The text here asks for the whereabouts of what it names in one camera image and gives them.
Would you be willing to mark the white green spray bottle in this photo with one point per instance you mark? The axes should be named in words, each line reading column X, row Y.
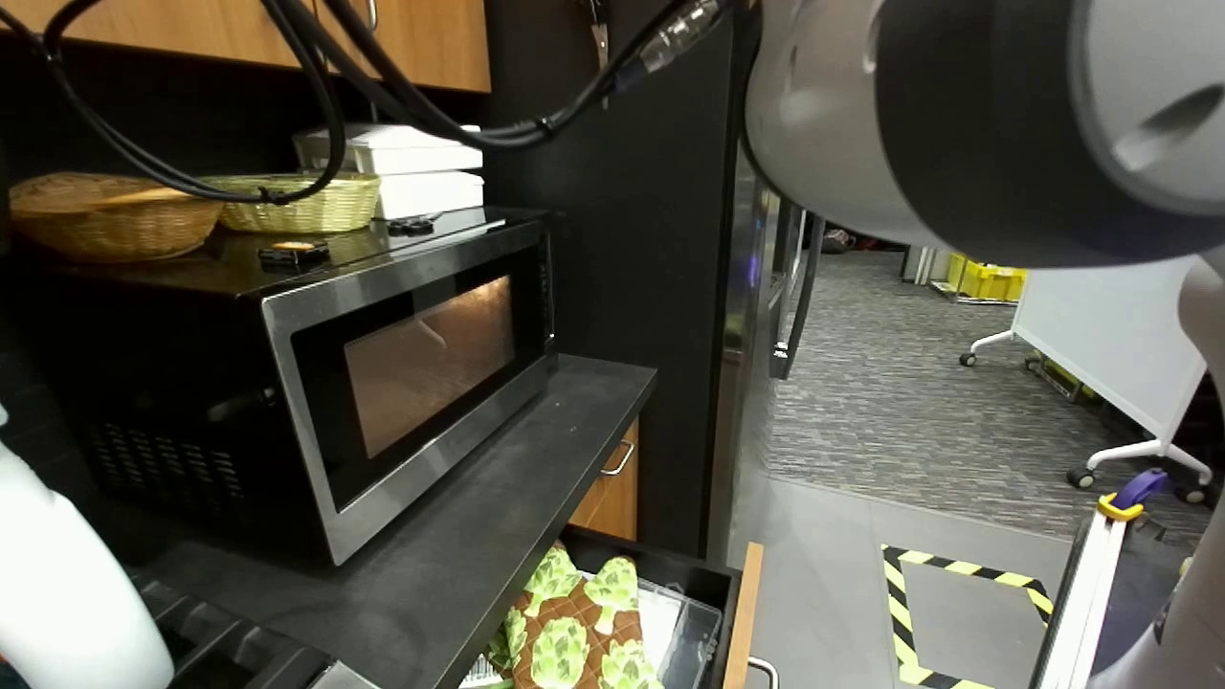
column 69, row 618

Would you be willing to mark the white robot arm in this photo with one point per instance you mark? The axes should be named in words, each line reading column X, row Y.
column 1021, row 133

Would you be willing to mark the lower wooden cabinet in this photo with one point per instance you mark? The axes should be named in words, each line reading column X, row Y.
column 610, row 508

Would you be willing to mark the stainless steel refrigerator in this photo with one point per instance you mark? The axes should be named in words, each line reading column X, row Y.
column 768, row 296

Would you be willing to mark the white stacked boxes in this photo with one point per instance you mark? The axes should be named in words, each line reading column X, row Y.
column 419, row 172

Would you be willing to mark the open wooden drawer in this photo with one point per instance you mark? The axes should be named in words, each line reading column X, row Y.
column 699, row 618

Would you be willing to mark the green patterned oven mitt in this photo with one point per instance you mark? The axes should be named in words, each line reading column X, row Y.
column 572, row 630

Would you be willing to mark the yellow woven basket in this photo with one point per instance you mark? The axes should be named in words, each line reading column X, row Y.
column 263, row 204

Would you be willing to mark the stainless steel microwave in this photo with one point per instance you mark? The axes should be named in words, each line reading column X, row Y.
column 295, row 393

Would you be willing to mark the upper wooden cabinets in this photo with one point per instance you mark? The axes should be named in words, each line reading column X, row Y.
column 439, row 42

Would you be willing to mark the shelf with yellow bins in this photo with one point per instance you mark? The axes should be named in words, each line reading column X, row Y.
column 961, row 277

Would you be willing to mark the black gas stove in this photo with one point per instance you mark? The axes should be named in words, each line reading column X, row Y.
column 217, row 649

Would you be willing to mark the white rolling board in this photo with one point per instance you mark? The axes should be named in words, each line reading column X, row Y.
column 1118, row 334

